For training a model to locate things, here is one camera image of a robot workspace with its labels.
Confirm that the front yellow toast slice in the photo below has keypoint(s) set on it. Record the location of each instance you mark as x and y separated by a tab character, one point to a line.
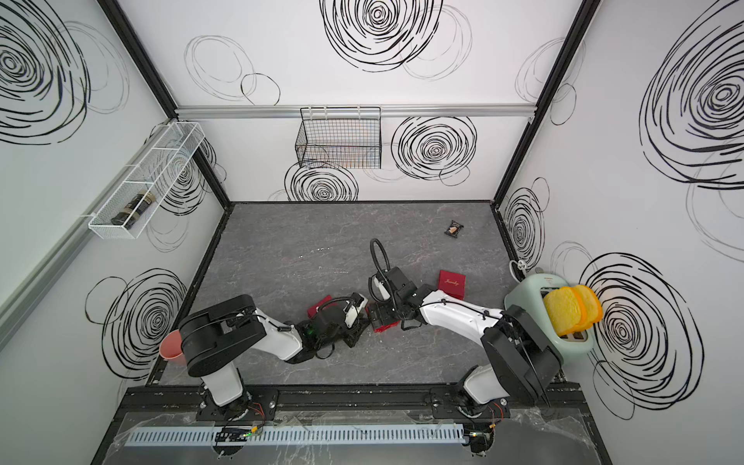
565	310

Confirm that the pink plastic cup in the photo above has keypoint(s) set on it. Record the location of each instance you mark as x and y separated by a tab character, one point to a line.
170	348

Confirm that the dark bottle in shelf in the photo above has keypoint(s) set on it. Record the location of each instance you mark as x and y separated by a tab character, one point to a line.
129	215

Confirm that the red jewelry box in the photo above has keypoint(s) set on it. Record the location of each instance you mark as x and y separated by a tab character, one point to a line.
312	311
382	316

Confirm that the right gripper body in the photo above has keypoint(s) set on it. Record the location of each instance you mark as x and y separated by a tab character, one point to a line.
398	305

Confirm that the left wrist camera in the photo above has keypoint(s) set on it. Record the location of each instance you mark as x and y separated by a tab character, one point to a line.
356	303

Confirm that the white slotted cable duct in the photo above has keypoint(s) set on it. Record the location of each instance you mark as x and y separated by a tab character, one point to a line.
298	435

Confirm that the yellow toast slice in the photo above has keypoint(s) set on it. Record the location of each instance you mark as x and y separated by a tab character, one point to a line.
565	310
593	307

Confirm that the black wire wall basket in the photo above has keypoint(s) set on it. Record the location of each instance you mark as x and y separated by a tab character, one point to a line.
341	137

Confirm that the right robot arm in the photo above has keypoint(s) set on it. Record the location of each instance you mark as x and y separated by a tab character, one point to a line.
522	361

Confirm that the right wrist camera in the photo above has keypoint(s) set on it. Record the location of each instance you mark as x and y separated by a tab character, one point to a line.
378	290

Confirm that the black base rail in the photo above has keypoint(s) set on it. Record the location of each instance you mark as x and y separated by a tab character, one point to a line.
438	400

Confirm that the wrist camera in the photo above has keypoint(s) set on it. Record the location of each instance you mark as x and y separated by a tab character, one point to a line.
356	303
378	290

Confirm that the small dark snack wrapper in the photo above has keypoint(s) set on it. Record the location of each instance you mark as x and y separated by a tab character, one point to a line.
454	229

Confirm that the left red jewelry box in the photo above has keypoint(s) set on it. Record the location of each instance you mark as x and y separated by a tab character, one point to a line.
312	311

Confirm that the middle red jewelry box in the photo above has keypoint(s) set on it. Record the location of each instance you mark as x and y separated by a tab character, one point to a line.
382	316

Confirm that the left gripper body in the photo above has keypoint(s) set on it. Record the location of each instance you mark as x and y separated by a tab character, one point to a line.
351	335

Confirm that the back yellow toast slice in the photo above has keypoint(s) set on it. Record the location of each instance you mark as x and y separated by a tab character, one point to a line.
593	307

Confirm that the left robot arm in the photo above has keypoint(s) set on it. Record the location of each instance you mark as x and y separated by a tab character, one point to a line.
212	339

